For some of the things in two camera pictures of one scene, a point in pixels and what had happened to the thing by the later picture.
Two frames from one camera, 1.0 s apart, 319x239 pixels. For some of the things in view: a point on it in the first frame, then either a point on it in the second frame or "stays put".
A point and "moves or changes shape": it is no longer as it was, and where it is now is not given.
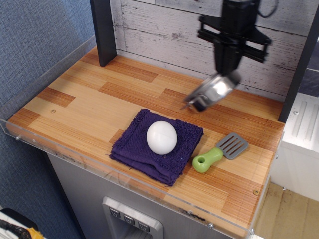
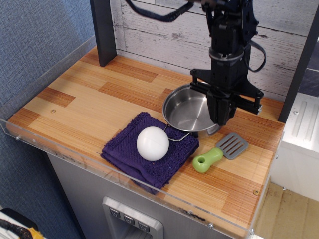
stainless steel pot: x=215 y=88 moves or changes shape
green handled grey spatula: x=230 y=147 stays put
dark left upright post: x=104 y=28 stays put
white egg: x=162 y=137 -> x=152 y=143
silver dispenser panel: x=126 y=221 stays put
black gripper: x=237 y=25 -> x=229 y=78
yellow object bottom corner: x=35 y=234 stays put
